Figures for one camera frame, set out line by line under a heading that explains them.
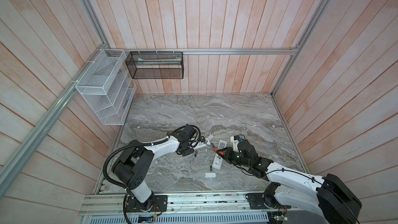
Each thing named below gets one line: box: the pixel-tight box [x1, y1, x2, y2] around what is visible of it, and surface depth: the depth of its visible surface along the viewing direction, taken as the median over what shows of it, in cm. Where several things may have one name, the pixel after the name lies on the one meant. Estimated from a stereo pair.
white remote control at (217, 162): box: [211, 152, 223, 171], surface depth 87 cm
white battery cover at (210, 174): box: [204, 172, 217, 178], surface depth 84 cm
